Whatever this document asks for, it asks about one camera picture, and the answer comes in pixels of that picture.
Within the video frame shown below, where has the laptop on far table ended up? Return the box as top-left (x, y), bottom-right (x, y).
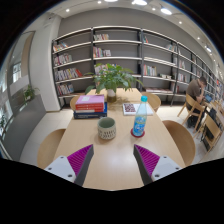
top-left (205, 94), bottom-right (213, 103)

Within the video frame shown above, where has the green patterned ceramic cup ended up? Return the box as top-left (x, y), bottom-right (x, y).
top-left (97, 117), bottom-right (116, 140)

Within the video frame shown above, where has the wooden chair back left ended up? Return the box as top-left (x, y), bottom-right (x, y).
top-left (70, 96), bottom-right (79, 111)

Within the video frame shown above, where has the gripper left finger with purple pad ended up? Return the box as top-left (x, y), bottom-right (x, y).
top-left (45, 145), bottom-right (94, 186)

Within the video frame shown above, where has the wooden chair of person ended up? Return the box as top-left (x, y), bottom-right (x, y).
top-left (183, 94), bottom-right (204, 132)

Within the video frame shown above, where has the clear water bottle blue label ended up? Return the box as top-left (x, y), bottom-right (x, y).
top-left (133, 96), bottom-right (147, 134)

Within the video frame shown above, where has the potted plant lower left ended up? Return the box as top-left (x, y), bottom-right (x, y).
top-left (0, 114), bottom-right (6, 133)

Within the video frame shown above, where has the potted plant by window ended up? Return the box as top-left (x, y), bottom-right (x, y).
top-left (23, 85), bottom-right (38, 102)

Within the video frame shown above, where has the red middle book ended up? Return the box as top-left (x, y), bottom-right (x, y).
top-left (75, 103), bottom-right (104, 112)

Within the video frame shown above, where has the pink top book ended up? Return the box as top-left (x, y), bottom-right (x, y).
top-left (76, 95), bottom-right (104, 105)

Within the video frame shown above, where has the open magazine on table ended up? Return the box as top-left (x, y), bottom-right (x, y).
top-left (122, 103), bottom-right (154, 116)

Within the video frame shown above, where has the wooden chair back right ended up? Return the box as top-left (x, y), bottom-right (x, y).
top-left (143, 92), bottom-right (161, 111)

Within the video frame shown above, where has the potted green plant on table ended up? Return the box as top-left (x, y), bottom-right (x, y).
top-left (85, 63), bottom-right (142, 102)

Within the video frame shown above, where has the wooden chair front right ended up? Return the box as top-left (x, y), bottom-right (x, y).
top-left (163, 120), bottom-right (196, 166)

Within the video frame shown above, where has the round red coaster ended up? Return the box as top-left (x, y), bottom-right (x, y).
top-left (130, 128), bottom-right (145, 138)

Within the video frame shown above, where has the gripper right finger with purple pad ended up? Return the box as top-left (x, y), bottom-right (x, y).
top-left (133, 144), bottom-right (181, 185)

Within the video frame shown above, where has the dark blue bottom book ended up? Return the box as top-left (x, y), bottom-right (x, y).
top-left (73, 102), bottom-right (107, 119)

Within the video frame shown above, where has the wooden chair front left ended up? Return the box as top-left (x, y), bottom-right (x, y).
top-left (37, 129), bottom-right (65, 169)

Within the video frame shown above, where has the grey wall bookshelf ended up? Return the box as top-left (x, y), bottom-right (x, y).
top-left (52, 26), bottom-right (224, 106)

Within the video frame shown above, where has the wooden chair far right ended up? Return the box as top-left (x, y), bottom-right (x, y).
top-left (200, 115), bottom-right (224, 151)

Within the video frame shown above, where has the seated person brown shirt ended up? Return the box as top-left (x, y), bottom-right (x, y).
top-left (186, 76), bottom-right (207, 127)

